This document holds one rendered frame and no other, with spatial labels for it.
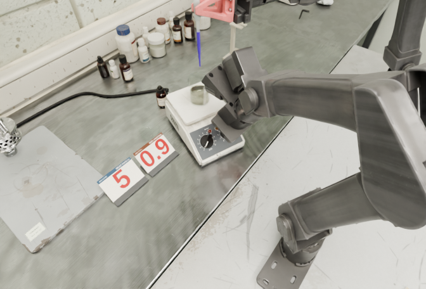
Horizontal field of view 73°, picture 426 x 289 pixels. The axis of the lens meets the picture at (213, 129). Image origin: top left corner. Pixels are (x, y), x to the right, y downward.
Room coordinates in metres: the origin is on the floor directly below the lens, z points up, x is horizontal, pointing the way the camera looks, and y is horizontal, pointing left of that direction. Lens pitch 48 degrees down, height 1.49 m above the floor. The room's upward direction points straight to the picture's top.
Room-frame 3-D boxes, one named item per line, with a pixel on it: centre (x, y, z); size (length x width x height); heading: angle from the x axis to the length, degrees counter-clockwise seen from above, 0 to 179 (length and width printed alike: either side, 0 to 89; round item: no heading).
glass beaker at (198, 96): (0.54, 0.04, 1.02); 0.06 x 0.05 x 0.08; 137
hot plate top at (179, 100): (0.54, 0.04, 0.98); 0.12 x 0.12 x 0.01; 31
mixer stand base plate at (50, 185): (0.36, 0.41, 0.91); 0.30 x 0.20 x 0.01; 52
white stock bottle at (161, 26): (0.96, 0.18, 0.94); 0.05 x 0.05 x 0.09
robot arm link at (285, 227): (0.21, -0.16, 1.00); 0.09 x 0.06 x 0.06; 115
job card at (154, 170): (0.42, 0.14, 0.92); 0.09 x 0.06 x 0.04; 139
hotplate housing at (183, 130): (0.52, 0.03, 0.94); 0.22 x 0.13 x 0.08; 31
